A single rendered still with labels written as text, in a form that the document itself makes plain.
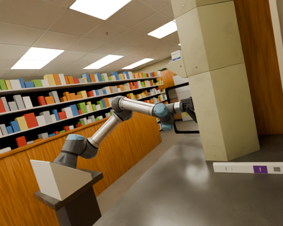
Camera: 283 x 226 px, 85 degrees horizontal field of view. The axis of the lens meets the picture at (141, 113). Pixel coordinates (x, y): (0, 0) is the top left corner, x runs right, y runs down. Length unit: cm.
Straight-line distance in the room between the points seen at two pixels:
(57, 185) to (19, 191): 137
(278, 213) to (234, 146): 37
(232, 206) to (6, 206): 214
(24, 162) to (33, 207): 54
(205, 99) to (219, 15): 40
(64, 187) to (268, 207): 90
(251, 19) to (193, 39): 45
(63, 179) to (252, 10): 143
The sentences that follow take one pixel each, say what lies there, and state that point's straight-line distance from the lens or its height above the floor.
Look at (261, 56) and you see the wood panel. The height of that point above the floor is 143.
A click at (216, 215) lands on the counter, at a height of 94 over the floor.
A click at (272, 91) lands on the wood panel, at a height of 121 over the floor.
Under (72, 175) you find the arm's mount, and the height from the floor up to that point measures 103.
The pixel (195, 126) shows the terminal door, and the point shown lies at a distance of 126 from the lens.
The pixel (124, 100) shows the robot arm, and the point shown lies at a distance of 108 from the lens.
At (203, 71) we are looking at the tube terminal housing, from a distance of 85.
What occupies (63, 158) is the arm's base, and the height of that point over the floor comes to 111.
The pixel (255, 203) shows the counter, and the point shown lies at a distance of 70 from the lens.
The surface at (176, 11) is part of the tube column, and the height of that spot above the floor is 174.
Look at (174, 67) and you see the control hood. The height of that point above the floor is 148.
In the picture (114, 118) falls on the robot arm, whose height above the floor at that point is 126.
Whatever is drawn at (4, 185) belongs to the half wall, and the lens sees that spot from 231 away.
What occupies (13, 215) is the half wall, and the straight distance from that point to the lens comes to 241.
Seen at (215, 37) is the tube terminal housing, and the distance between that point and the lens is 90.
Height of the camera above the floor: 137
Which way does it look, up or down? 6 degrees down
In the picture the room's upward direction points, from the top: 14 degrees counter-clockwise
